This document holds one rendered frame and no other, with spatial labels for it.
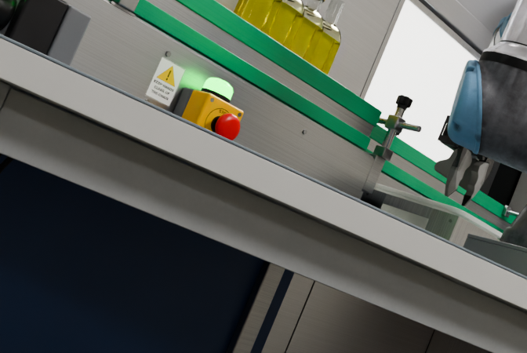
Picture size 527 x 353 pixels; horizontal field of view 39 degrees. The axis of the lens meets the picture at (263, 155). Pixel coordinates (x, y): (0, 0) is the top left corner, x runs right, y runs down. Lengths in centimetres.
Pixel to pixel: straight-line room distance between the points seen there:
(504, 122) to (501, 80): 6
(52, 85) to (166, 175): 15
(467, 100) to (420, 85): 88
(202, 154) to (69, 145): 13
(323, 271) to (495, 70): 38
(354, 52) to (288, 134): 51
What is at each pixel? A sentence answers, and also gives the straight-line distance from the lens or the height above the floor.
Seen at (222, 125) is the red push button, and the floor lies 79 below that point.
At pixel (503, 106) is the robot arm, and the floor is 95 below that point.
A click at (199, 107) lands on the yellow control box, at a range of 103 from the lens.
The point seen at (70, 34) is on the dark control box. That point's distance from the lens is 91.
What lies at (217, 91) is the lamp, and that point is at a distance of 105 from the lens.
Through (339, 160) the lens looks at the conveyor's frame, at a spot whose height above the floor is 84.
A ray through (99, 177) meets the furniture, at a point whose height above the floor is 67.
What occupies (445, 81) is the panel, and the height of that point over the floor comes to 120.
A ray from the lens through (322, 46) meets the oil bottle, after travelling 142.
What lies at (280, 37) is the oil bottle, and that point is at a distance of 134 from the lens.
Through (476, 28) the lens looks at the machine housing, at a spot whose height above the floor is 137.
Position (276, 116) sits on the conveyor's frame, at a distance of 120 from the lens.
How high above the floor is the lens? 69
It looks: 5 degrees up
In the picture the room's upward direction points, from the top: 23 degrees clockwise
